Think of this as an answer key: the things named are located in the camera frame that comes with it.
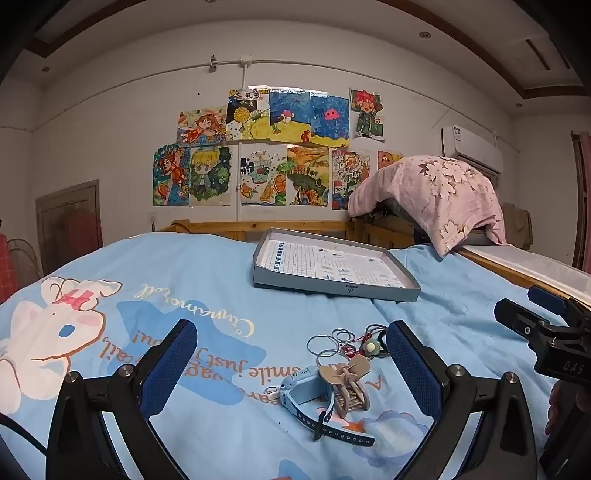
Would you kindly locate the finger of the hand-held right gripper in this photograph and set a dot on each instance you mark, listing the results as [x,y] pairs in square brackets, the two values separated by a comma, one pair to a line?
[547,297]
[517,318]

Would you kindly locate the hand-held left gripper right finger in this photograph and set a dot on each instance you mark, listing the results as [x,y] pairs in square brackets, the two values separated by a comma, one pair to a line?
[415,364]

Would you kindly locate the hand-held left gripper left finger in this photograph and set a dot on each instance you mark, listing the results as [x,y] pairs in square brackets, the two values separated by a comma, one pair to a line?
[168,364]

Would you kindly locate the beige hair claw clip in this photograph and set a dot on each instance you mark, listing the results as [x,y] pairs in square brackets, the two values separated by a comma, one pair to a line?
[344,374]

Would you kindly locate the linked silver rings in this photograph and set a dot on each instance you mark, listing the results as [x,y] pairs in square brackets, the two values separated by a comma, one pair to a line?
[332,339]

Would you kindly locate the light blue smartwatch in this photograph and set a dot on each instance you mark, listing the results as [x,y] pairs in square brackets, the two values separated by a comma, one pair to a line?
[300,387]

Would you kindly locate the grey cardboard tray box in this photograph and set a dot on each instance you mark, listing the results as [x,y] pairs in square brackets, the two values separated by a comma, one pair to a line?
[323,263]

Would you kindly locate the person's right hand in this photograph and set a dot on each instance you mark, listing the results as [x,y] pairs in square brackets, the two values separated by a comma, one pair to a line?
[559,406]

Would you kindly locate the beige hanging clothing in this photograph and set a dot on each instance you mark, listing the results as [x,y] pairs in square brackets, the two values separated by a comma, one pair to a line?
[517,226]

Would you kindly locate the grey folded bedding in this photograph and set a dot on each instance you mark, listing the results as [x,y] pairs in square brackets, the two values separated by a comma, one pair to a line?
[485,236]

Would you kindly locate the light blue printed bedsheet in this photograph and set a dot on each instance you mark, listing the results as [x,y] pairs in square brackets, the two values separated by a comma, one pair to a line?
[231,286]

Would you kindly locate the red curtain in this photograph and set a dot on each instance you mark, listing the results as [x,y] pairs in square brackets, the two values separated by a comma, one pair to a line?
[582,194]

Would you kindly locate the wooden bed headboard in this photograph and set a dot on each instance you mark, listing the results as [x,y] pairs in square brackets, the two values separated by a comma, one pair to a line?
[207,227]

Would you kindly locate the pink floral blanket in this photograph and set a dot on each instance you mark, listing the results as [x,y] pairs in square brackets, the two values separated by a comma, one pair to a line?
[438,198]

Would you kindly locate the dark clothes pile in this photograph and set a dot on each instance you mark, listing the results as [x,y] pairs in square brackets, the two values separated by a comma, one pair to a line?
[392,214]

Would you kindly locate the white air conditioner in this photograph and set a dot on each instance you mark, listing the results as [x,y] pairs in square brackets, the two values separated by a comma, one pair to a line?
[471,150]

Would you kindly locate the brown wooden door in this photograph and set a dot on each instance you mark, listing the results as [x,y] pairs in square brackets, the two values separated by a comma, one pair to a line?
[69,221]

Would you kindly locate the round standing fan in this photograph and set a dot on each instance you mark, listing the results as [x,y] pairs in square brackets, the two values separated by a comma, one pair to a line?
[23,258]

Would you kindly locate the red checked cloth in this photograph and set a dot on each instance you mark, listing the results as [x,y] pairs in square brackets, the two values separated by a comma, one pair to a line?
[5,267]

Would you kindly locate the white pipe clamp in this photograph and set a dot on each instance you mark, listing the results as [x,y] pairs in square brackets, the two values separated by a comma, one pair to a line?
[213,63]

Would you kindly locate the wooden bed side rail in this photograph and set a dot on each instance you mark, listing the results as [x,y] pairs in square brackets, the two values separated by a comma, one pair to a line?
[489,265]

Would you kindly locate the group of wall drawings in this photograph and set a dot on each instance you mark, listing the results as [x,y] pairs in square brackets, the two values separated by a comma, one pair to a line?
[258,175]

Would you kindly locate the white wall conduit pipe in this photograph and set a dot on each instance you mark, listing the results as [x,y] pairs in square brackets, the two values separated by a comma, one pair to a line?
[244,59]

